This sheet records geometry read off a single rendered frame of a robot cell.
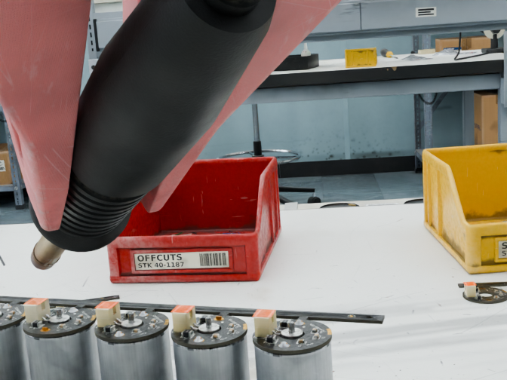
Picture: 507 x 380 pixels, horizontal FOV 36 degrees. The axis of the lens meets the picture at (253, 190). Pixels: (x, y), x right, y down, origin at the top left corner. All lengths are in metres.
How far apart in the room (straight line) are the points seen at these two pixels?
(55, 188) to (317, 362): 0.11
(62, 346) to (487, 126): 4.08
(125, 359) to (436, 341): 0.19
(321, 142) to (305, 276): 4.16
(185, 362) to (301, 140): 4.41
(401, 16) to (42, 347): 2.27
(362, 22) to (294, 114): 2.20
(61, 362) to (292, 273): 0.26
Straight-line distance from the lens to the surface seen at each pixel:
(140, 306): 0.29
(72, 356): 0.28
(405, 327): 0.42
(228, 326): 0.26
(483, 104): 4.29
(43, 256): 0.24
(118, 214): 0.17
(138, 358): 0.26
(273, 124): 4.64
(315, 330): 0.25
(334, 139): 4.65
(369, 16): 2.48
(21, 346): 0.30
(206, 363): 0.25
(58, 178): 0.15
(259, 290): 0.48
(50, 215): 0.17
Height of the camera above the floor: 0.91
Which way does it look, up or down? 12 degrees down
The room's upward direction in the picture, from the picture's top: 4 degrees counter-clockwise
